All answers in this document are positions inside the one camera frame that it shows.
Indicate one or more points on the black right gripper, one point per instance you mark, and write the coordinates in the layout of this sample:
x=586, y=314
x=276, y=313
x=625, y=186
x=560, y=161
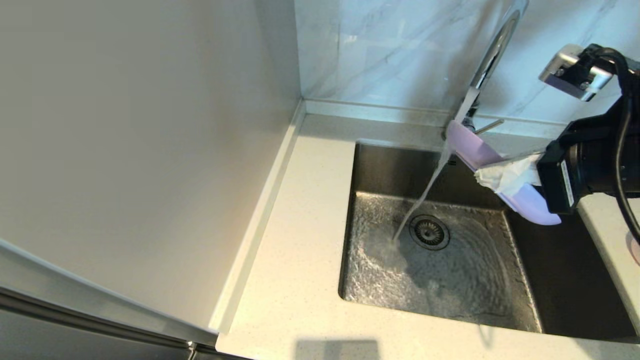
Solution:
x=595, y=160

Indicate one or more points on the purple plastic plate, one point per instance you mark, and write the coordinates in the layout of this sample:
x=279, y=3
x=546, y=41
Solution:
x=470, y=147

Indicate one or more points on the chrome gooseneck faucet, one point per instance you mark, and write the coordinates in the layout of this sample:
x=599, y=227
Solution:
x=495, y=50

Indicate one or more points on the pale pink cup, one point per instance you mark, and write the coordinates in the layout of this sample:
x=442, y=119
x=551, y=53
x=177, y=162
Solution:
x=636, y=250

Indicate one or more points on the stainless steel sink basin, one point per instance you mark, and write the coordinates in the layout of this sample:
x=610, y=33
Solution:
x=475, y=290

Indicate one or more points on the round metal drain strainer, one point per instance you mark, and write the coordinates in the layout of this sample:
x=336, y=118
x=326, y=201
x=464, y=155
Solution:
x=430, y=232

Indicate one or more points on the tall fridge with grey front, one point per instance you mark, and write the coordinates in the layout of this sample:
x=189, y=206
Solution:
x=125, y=150

